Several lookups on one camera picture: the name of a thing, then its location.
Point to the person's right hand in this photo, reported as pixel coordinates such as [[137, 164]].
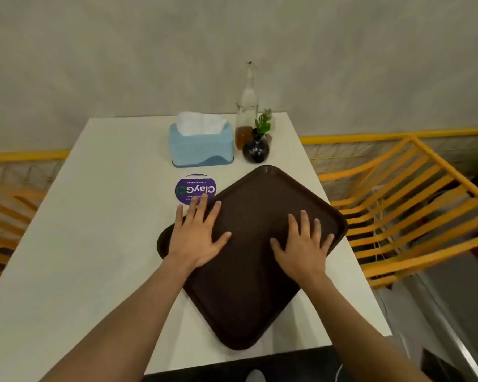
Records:
[[304, 256]]

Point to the person's left hand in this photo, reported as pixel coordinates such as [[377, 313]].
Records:
[[193, 238]]

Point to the dark brown plastic tray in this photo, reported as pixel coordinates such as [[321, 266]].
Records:
[[247, 290]]

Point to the light blue tissue box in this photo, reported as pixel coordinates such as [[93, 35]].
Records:
[[201, 150]]

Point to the white tissue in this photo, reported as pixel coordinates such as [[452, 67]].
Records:
[[199, 123]]

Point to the person's left forearm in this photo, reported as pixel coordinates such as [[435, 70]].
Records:
[[135, 326]]

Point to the person's right forearm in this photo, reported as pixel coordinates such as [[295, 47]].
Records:
[[354, 334]]

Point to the round purple sticker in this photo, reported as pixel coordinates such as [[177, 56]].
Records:
[[195, 186]]

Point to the yellow slatted chair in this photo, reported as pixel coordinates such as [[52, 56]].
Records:
[[382, 270], [4, 208]]

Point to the round black vase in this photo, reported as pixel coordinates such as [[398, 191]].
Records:
[[256, 151]]

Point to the green plant sprig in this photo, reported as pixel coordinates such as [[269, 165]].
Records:
[[264, 123]]

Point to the yellow mesh fence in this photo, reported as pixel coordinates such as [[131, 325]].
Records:
[[24, 155], [382, 137]]

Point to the clear glass bottle brown liquid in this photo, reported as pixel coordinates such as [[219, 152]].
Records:
[[247, 103]]

